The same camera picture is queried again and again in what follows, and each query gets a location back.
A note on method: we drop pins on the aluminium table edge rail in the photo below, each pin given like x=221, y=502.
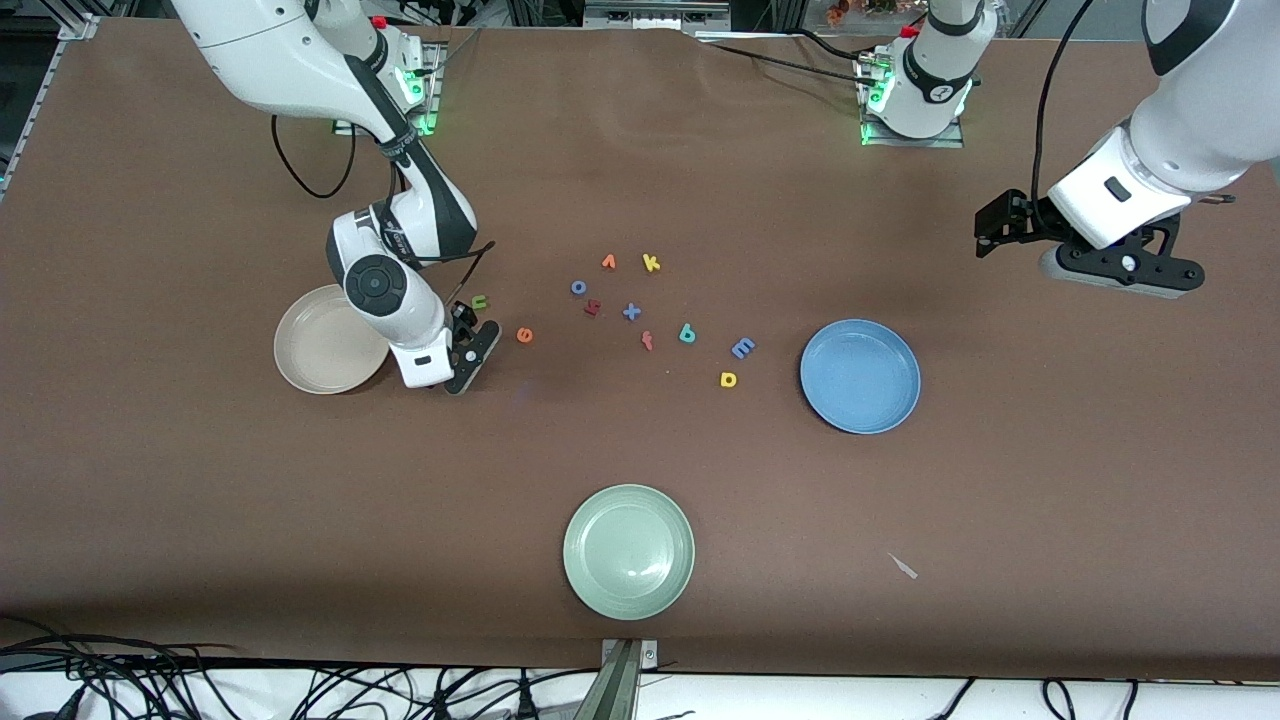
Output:
x=50, y=90

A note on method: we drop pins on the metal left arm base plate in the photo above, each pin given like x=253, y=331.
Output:
x=950, y=142

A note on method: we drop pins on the blue plate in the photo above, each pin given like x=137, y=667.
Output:
x=860, y=377

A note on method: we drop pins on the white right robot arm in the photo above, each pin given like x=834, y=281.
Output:
x=385, y=290

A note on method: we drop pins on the green plate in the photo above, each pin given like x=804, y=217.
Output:
x=628, y=552

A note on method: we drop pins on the grey metal camera mount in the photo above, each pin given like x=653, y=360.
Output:
x=622, y=690

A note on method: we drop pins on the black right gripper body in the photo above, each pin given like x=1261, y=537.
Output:
x=462, y=318

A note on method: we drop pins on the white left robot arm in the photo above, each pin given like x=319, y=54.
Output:
x=1200, y=120

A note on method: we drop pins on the brown table cover sheet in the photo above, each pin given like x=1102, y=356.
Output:
x=640, y=180

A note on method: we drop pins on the small white tape scrap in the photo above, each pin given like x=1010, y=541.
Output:
x=905, y=568

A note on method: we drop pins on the silver aluminium frame profile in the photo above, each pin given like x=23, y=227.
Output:
x=655, y=12

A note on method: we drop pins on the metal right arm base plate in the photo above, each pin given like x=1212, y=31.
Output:
x=434, y=95

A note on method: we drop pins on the blue foam letter E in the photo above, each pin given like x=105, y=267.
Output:
x=742, y=348

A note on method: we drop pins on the beige brown plate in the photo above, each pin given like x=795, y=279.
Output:
x=325, y=345

